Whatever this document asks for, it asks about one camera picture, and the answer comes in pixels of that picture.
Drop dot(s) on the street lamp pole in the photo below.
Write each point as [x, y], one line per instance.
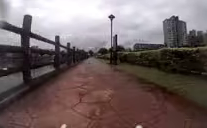
[111, 36]

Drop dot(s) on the dark wooden rail fence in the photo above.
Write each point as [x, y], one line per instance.
[26, 50]

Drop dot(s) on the grass strip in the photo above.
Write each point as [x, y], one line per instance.
[187, 85]

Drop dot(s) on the low long building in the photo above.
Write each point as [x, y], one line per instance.
[148, 46]

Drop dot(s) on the robot's own part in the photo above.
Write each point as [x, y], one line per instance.
[139, 126]
[63, 126]

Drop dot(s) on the grey water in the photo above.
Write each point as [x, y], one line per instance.
[7, 81]

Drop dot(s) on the cluster of grey buildings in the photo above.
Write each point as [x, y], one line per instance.
[201, 37]

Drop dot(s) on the red paved path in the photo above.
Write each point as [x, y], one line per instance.
[101, 96]

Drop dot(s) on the dark post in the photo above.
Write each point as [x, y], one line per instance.
[115, 49]

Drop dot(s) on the dark trees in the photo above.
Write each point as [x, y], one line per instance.
[103, 50]

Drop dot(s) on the tall grey tower building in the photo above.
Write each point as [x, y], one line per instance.
[174, 31]

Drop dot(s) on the green hedge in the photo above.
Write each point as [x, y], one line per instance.
[171, 59]

